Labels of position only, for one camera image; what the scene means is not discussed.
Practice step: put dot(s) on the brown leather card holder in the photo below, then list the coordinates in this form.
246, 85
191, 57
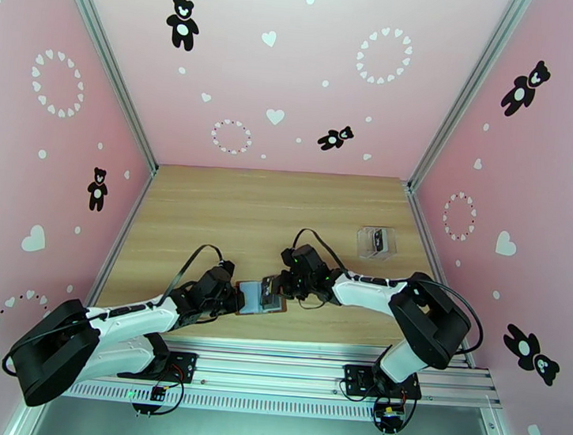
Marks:
249, 298

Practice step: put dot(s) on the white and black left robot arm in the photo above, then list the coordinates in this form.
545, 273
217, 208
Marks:
125, 310

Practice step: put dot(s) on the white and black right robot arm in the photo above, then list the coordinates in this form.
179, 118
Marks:
365, 290

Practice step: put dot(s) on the clear acrylic card stand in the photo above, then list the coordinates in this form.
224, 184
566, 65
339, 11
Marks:
363, 247

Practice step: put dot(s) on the black VIP credit card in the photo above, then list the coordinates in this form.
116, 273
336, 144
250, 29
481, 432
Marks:
379, 240

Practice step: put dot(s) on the small black circuit board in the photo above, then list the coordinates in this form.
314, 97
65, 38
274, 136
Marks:
391, 416
158, 393

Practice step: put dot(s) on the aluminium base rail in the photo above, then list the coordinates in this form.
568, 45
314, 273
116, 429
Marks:
265, 366

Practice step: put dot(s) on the aluminium corner post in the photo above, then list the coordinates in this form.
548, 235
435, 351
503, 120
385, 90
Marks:
105, 61
470, 90

